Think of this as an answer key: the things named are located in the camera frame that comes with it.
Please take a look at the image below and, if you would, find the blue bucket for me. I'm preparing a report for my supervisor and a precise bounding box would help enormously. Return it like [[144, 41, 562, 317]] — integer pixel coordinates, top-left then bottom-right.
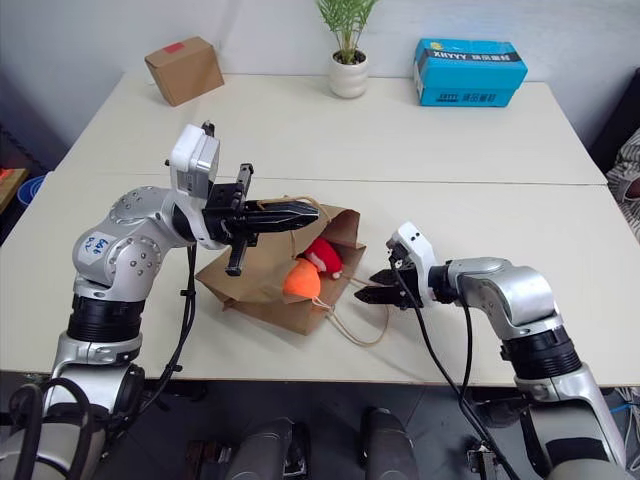
[[16, 174, 49, 221]]

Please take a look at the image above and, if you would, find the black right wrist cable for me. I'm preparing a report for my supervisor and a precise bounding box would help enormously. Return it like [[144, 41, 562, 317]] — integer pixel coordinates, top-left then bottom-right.
[[391, 256, 522, 480]]

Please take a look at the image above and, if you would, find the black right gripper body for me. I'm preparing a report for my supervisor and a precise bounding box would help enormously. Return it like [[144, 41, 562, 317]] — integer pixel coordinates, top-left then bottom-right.
[[384, 239, 427, 312]]

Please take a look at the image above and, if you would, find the brown paper bag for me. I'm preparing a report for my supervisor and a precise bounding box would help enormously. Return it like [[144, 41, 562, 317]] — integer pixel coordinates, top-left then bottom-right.
[[194, 196, 390, 347]]

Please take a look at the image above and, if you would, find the red plush toy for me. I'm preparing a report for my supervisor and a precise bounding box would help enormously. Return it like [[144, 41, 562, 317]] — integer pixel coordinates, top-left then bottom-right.
[[298, 237, 346, 279]]

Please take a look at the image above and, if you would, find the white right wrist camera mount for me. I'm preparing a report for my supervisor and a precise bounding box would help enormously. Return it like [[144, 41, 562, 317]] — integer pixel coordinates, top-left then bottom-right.
[[389, 221, 440, 302]]

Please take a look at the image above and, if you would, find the black cable loop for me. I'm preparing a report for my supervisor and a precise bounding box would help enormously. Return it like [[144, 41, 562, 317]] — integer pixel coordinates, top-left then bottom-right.
[[8, 376, 97, 480]]

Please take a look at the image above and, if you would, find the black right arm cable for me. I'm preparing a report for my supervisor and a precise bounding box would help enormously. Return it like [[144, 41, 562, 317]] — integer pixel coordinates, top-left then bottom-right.
[[458, 301, 475, 402]]

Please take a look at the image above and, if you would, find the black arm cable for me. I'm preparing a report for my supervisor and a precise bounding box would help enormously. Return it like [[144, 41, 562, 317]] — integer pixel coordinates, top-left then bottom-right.
[[143, 241, 199, 417], [458, 301, 475, 402]]

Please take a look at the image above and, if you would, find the orange plush toy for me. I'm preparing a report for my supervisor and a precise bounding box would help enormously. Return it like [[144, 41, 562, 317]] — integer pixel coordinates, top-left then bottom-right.
[[282, 259, 322, 304]]

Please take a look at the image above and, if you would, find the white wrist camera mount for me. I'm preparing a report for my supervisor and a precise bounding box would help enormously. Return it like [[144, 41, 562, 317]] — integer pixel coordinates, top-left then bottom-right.
[[389, 221, 440, 302], [166, 121, 222, 200]]

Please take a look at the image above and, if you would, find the green potted plant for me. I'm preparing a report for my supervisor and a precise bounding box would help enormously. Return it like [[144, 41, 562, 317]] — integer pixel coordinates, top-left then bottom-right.
[[314, 0, 382, 65]]

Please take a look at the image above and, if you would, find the striped grey cloth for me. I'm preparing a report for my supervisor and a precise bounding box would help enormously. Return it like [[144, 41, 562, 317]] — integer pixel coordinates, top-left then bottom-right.
[[606, 128, 640, 217]]

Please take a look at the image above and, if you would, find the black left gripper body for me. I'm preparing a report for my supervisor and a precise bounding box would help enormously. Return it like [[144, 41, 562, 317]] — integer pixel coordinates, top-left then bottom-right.
[[201, 162, 260, 278]]

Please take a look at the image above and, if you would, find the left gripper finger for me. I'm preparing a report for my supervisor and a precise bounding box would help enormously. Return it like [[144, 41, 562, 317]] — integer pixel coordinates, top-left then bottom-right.
[[246, 215, 320, 236], [244, 197, 321, 218]]

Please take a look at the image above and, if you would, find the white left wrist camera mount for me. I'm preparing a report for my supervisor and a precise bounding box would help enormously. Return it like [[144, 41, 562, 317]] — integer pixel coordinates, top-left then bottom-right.
[[166, 121, 222, 200]]

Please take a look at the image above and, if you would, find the wooden shelf board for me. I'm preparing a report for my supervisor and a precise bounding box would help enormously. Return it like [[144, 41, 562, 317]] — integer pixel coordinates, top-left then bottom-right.
[[0, 167, 29, 211]]

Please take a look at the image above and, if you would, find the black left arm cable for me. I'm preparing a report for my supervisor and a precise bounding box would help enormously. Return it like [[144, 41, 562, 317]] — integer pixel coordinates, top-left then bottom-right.
[[143, 241, 199, 417]]

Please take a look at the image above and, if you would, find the brown cardboard box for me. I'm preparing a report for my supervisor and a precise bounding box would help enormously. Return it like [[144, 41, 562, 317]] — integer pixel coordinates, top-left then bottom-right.
[[144, 35, 225, 108]]

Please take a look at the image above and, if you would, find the white ribbed plant pot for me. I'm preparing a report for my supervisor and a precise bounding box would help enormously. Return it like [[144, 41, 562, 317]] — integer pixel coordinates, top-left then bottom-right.
[[328, 49, 370, 99]]

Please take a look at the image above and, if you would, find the blue shoe box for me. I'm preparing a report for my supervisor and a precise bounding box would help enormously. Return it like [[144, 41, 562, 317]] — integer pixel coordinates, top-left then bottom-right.
[[412, 38, 529, 108]]

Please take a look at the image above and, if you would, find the dark rounded shape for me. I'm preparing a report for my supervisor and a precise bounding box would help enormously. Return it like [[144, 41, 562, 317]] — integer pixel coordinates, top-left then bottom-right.
[[227, 416, 309, 480], [359, 406, 420, 480]]

